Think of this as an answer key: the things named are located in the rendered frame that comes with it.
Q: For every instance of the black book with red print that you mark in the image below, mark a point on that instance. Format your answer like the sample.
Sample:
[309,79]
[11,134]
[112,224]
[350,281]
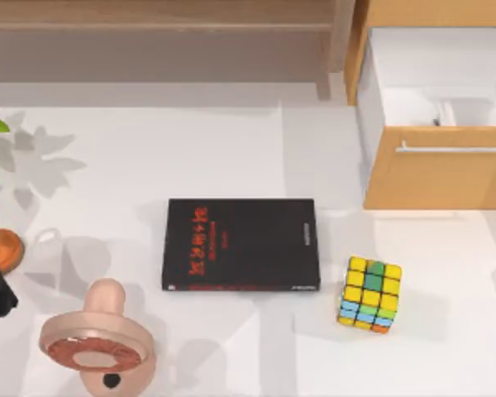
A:
[248,244]

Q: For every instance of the multicoloured puzzle cube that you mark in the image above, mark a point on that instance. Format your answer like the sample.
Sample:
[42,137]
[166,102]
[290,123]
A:
[370,291]

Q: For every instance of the wooden open shelf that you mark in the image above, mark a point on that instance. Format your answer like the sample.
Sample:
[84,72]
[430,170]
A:
[161,41]

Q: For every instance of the wooden cupboard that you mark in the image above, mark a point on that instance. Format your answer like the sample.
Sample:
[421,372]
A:
[357,49]

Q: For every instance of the pale wooden drawer front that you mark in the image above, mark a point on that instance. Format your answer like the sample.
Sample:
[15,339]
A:
[442,173]

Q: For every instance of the white drawer inside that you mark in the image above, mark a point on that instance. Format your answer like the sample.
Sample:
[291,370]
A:
[434,78]

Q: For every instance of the orange wooden figure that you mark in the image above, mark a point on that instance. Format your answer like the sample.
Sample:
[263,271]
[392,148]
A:
[6,248]

